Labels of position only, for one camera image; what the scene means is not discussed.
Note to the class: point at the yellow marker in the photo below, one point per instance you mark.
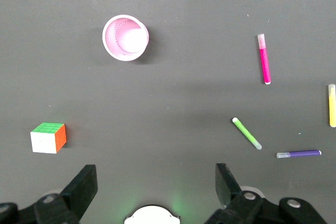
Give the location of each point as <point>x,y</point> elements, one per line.
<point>332,108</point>

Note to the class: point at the purple marker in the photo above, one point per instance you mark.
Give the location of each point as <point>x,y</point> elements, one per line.
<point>302,153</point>

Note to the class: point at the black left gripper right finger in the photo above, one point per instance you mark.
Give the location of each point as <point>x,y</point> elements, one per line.
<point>225,184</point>

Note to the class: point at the pink plastic cup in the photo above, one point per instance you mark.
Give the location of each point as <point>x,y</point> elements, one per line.
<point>123,51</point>

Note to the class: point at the pink marker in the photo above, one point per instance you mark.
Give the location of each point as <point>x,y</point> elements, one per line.
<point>264,64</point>

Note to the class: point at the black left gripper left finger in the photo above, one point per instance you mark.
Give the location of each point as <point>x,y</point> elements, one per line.
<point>81,190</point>

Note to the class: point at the green marker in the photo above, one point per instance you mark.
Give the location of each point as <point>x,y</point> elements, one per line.
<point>245,132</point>

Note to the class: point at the colourful puzzle cube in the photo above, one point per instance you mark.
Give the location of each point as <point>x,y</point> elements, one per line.
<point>44,141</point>

